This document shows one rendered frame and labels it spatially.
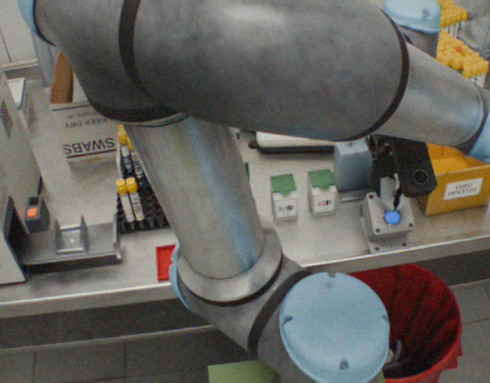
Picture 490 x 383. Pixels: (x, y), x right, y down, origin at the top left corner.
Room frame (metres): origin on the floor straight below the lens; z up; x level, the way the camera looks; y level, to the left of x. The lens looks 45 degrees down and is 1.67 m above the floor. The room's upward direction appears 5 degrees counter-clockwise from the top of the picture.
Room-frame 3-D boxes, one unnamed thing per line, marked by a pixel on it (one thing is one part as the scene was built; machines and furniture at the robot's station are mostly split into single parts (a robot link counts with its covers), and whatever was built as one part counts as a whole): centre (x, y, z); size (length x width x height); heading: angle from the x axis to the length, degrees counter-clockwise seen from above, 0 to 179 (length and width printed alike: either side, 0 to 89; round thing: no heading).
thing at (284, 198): (0.75, -0.06, 0.91); 0.05 x 0.04 x 0.07; 4
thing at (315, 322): (0.36, -0.08, 1.07); 0.13 x 0.12 x 0.14; 44
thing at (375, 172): (0.66, -0.21, 1.03); 0.05 x 0.02 x 0.09; 94
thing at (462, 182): (0.77, -0.36, 0.93); 0.13 x 0.13 x 0.10; 6
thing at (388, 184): (0.68, -0.21, 0.99); 0.06 x 0.03 x 0.09; 4
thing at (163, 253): (0.65, 0.12, 0.88); 0.07 x 0.07 x 0.01; 4
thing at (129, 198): (0.77, 0.14, 0.93); 0.17 x 0.09 x 0.11; 93
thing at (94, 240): (0.68, 0.32, 0.92); 0.21 x 0.07 x 0.05; 94
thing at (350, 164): (0.80, -0.21, 0.92); 0.10 x 0.07 x 0.10; 97
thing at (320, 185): (0.75, -0.13, 0.91); 0.05 x 0.04 x 0.07; 4
